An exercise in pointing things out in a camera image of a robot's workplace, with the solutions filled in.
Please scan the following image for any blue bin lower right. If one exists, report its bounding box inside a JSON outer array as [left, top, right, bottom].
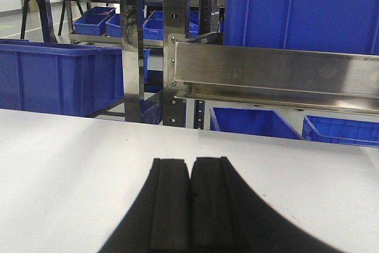
[[301, 116, 378, 146]]

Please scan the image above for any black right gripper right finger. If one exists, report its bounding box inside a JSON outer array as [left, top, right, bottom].
[[190, 157, 337, 252]]

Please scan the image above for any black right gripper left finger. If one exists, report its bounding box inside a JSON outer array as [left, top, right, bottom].
[[100, 159, 190, 252]]

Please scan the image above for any blue bin lower middle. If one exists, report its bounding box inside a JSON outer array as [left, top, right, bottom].
[[210, 107, 301, 140]]

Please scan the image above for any stainless steel shelf rack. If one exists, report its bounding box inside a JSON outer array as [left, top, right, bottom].
[[120, 0, 378, 127]]

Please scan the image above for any blue bin at left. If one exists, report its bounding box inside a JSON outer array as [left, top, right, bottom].
[[1, 39, 123, 117]]

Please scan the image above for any large blue bin on rack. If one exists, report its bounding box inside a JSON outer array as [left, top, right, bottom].
[[224, 0, 378, 55]]

